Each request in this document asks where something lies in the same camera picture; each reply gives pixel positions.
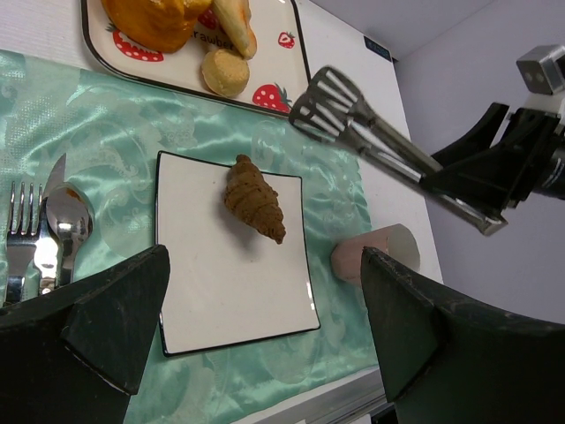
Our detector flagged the silver fork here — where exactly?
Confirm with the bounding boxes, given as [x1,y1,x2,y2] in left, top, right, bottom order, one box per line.
[4,182,43,307]

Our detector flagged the brown chocolate croissant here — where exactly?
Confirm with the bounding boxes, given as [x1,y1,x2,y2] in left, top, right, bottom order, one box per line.
[223,154,286,245]

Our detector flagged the silver metal tongs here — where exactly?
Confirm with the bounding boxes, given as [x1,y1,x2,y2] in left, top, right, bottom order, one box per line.
[289,65,508,236]

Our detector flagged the oval sandwich bun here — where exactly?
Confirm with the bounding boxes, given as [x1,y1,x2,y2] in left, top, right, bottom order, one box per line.
[211,0,257,59]

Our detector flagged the strawberry pattern tray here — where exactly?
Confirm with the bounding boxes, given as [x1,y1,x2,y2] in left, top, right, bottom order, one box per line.
[81,1,311,117]

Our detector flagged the silver table knife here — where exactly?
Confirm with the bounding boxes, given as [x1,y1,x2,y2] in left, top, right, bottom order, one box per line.
[34,154,66,295]

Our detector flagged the silver spoon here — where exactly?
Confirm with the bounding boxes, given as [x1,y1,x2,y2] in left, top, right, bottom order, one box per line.
[47,183,94,288]

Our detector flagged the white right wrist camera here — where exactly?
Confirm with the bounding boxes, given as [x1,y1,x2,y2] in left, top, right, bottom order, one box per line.
[516,44,564,116]

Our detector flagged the aluminium table frame rail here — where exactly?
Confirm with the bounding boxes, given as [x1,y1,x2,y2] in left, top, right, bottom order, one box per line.
[239,367,390,423]

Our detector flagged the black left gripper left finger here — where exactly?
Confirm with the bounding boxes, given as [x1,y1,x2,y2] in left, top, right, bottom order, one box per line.
[1,245,170,423]

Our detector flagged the small round yellow bun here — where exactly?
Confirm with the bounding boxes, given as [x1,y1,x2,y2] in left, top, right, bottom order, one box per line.
[201,49,250,98]

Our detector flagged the large orange muffin bread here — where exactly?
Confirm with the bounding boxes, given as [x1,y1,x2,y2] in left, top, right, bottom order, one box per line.
[102,0,212,53]

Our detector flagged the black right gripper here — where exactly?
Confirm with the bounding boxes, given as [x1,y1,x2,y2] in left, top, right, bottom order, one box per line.
[421,102,564,214]

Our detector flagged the pink mug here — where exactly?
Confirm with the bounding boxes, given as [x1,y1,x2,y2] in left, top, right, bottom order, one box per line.
[331,223,421,286]

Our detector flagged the white square plate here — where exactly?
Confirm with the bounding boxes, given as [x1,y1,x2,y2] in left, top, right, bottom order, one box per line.
[154,151,320,357]

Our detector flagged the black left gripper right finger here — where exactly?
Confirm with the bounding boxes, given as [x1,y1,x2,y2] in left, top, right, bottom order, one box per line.
[361,247,564,423]

